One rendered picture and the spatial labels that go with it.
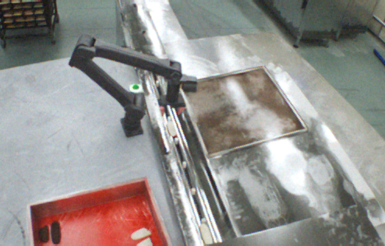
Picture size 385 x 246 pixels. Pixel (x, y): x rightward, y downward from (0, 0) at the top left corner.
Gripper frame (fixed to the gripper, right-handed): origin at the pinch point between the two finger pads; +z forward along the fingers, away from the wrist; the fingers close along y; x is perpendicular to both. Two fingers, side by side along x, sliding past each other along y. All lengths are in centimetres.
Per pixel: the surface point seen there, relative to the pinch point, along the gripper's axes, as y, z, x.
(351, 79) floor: 252, 92, 118
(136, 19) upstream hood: -1, 1, 94
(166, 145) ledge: -4.8, 6.1, -14.0
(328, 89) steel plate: 108, 10, 17
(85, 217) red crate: -43, 10, -41
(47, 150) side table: -58, 10, -4
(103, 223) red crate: -37, 10, -45
